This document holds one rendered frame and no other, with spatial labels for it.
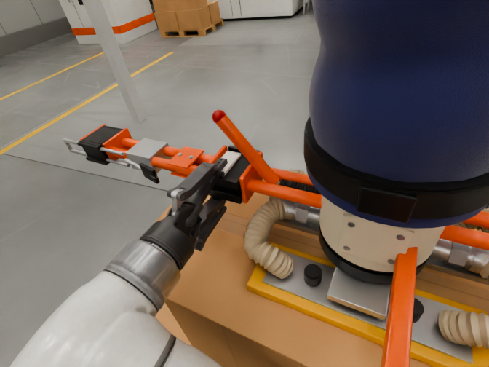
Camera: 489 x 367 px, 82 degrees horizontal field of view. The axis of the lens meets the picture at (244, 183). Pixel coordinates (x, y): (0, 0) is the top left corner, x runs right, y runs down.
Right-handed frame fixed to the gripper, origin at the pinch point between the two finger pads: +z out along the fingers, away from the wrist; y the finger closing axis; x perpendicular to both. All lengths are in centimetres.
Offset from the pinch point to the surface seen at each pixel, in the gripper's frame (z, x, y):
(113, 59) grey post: 176, -247, 45
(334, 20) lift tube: -7.7, 19.5, -26.8
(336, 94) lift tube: -7.8, 20.3, -20.6
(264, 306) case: -15.4, 13.4, 13.0
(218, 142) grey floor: 165, -127, 119
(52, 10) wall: 571, -946, 55
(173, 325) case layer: -13, -27, 65
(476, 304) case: -2.2, 42.6, 13.1
